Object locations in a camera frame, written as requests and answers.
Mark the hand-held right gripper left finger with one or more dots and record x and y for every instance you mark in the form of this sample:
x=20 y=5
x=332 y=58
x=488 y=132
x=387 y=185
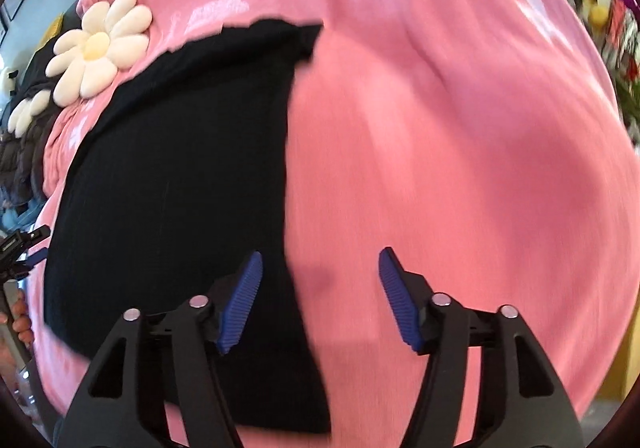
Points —
x=242 y=298

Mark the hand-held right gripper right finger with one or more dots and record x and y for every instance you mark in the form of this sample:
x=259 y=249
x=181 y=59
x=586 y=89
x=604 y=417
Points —
x=397 y=298

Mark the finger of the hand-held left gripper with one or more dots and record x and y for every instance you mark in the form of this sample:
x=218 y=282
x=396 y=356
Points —
x=22 y=240
x=32 y=259

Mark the black knit garment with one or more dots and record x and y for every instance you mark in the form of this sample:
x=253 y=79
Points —
x=175 y=178

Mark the person's left hand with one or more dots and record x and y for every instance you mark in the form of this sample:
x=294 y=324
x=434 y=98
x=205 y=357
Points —
x=20 y=320

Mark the dark puffy jacket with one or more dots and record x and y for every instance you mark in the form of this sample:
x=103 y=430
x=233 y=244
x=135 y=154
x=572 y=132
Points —
x=25 y=163

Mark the small daisy flower pillow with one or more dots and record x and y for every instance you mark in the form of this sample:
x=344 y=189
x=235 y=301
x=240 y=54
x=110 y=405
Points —
x=25 y=113

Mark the pink printed blanket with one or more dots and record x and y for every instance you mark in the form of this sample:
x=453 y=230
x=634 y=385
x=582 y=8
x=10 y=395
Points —
x=450 y=178

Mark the large daisy flower pillow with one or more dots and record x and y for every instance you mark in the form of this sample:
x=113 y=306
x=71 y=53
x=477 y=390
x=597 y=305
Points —
x=95 y=45

